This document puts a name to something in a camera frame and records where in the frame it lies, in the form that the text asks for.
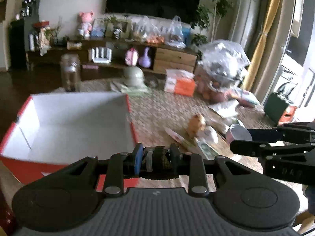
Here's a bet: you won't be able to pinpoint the yellow curtain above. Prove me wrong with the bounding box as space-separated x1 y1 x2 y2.
242 0 280 91

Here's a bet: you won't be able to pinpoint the clear plastic jar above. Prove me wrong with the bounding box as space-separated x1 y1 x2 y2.
60 53 81 92

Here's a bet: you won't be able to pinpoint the pink small backpack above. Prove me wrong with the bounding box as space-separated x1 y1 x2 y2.
125 47 139 67

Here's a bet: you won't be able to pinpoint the green red stool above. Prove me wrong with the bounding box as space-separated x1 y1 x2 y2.
264 92 297 125

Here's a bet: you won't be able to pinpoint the round grey tin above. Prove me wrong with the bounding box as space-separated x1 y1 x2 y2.
225 124 253 144

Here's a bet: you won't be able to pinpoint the pink bear plush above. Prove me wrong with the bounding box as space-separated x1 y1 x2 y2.
78 11 94 40

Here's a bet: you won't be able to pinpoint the black tall shelf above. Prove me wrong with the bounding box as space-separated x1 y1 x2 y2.
9 0 40 71

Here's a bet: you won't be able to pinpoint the white router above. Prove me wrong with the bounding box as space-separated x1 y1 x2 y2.
91 47 112 64

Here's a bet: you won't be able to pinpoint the banknote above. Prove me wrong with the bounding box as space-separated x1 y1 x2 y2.
194 138 219 160

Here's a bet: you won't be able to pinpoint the purple vase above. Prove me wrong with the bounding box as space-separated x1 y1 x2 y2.
138 47 151 68

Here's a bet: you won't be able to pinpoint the red white cardboard box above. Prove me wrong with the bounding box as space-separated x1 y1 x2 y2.
1 92 137 184

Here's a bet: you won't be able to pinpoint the wooden tv cabinet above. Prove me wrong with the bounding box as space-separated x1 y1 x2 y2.
26 37 197 74

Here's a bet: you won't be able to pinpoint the small dark packet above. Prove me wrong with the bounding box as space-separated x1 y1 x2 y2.
139 146 175 180

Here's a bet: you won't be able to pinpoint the potted green tree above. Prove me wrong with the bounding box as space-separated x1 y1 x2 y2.
191 0 233 47

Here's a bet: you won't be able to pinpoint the white paper sheet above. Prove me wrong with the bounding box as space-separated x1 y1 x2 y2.
208 99 239 118

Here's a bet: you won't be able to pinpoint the large clear plastic bag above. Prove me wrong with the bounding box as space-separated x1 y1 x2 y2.
194 40 250 103

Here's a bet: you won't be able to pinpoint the orange tissue box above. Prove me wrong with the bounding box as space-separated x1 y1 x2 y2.
164 69 196 97

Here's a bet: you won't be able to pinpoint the green ceramic bowls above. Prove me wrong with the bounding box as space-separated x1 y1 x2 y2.
123 66 144 87

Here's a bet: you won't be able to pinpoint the picture frame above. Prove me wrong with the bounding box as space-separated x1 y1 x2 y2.
105 19 132 40

